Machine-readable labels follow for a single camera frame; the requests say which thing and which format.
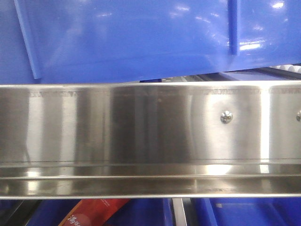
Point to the screw on steel rail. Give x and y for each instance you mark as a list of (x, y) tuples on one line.
[(226, 117)]

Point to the large blue plastic bin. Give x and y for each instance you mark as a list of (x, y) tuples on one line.
[(87, 41)]

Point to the stainless steel rack front rail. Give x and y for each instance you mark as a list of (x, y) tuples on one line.
[(150, 140)]

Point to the blue bin on lower shelf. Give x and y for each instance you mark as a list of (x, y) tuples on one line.
[(236, 211)]

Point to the red cardboard box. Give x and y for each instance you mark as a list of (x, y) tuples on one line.
[(93, 212)]

